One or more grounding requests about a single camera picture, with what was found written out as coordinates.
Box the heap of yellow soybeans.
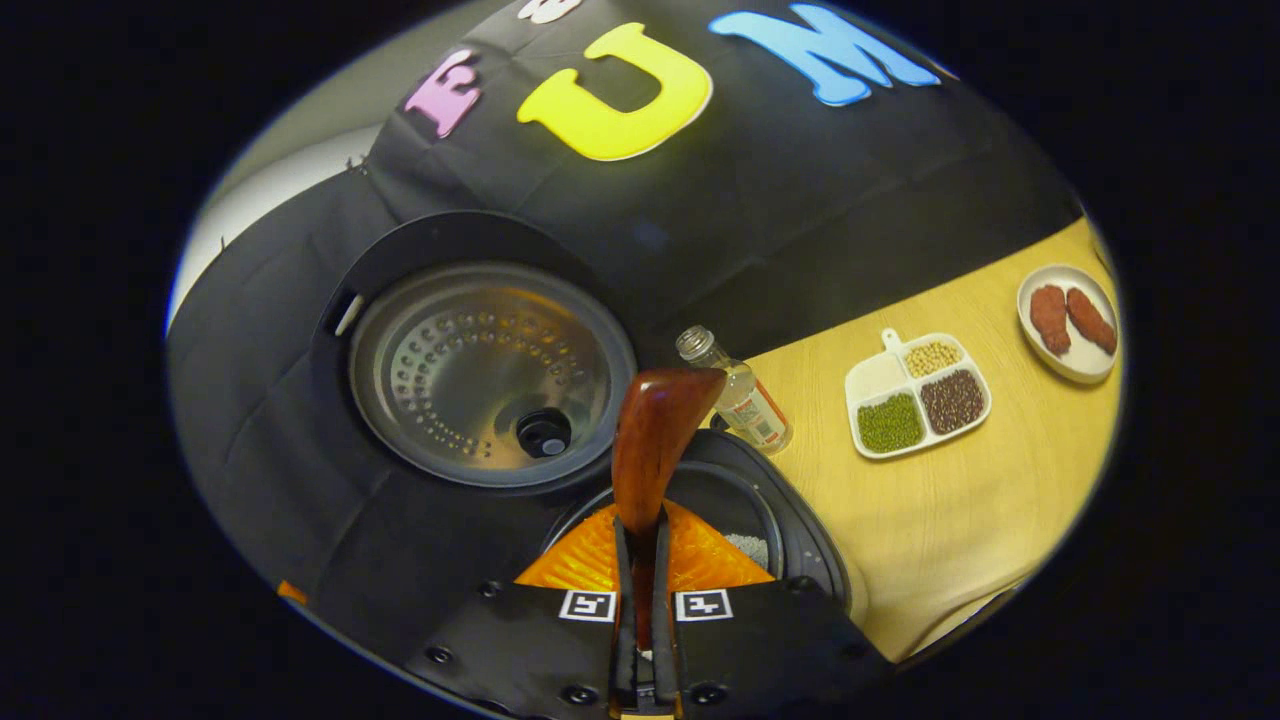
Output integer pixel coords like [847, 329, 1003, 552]
[904, 341, 961, 378]

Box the white rice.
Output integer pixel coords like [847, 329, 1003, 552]
[722, 533, 771, 571]

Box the red meat piece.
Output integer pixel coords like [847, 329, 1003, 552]
[1030, 285, 1072, 357]
[1066, 288, 1118, 356]

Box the heap of green beans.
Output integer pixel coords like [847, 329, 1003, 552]
[857, 393, 925, 453]

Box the brown wooden spoon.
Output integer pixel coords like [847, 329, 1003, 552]
[610, 367, 728, 651]

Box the dark lidded rice cooker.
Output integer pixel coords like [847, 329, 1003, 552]
[312, 210, 853, 621]

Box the white divided dish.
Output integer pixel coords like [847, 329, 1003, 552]
[844, 328, 993, 461]

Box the round white plate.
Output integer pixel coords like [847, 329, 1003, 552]
[1017, 264, 1120, 386]

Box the heap of dark red beans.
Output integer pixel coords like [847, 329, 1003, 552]
[920, 369, 986, 435]

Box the small clear glass bottle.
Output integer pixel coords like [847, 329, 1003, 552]
[675, 325, 794, 456]

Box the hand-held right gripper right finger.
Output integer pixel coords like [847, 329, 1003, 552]
[650, 500, 896, 720]

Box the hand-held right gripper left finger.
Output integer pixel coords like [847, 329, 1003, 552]
[405, 500, 641, 720]

